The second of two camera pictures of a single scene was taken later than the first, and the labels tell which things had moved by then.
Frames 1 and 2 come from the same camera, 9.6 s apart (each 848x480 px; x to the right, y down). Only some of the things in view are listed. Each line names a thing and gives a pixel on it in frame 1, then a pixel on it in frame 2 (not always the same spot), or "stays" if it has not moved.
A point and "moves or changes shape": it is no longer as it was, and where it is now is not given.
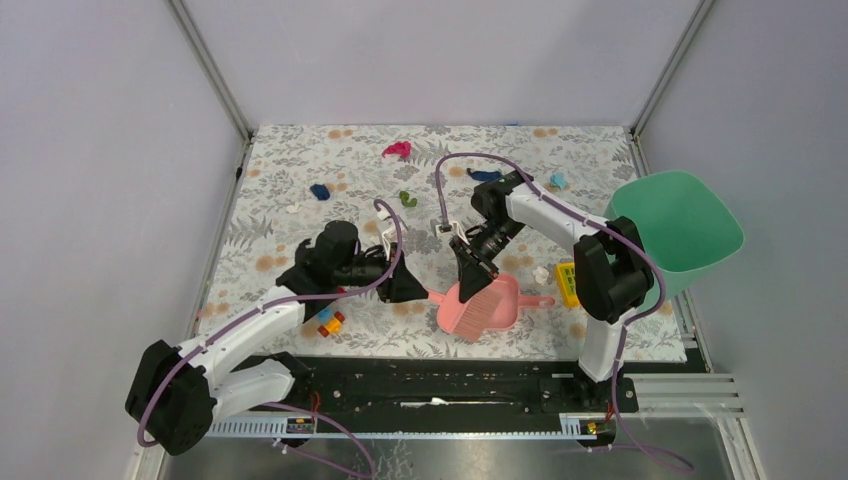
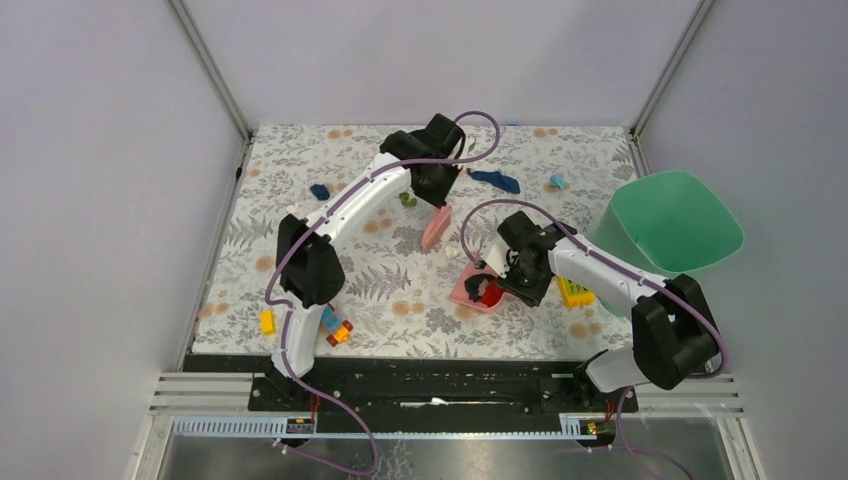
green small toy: x=404 y=196 stays
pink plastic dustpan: x=508 y=307 moves or changes shape
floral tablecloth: x=413 y=185 stays
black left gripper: x=402 y=286 -> x=439 y=198
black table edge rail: x=461 y=384 stays
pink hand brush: x=473 y=315 -> x=437 y=225
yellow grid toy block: x=566 y=276 stays
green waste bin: x=680 y=224 stays
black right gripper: x=472 y=277 -> x=530 y=297
